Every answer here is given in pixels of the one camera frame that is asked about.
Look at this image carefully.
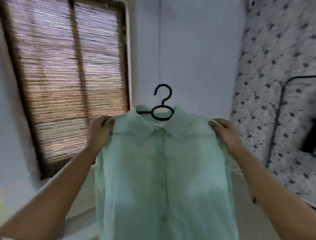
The bamboo window blind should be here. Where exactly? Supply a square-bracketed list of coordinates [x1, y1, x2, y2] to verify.
[0, 0, 132, 180]

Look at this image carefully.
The mint green shirt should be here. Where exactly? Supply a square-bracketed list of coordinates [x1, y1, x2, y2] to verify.
[94, 105, 240, 240]

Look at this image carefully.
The person's right forearm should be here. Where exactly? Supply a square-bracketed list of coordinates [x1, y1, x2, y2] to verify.
[233, 148, 316, 240]

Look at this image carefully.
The black curved cable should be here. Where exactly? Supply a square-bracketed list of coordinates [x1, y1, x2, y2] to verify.
[266, 74, 316, 166]

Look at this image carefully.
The black wire hanger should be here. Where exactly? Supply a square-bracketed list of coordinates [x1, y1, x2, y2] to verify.
[136, 84, 175, 122]

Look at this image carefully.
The person's left forearm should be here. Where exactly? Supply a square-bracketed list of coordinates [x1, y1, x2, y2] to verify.
[0, 148, 100, 240]

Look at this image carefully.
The person's left hand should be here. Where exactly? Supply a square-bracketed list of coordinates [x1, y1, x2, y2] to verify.
[86, 115, 116, 156]

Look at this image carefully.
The white ribbed appliance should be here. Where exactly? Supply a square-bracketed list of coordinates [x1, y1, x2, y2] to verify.
[65, 163, 97, 220]

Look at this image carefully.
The person's right hand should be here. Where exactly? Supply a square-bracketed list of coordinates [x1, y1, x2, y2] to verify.
[208, 118, 244, 159]

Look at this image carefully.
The black cloth item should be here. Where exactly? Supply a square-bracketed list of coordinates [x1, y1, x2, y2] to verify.
[300, 118, 316, 157]

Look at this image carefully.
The white spotted fabric cover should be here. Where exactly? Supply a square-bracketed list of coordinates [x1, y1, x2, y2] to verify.
[229, 0, 316, 206]

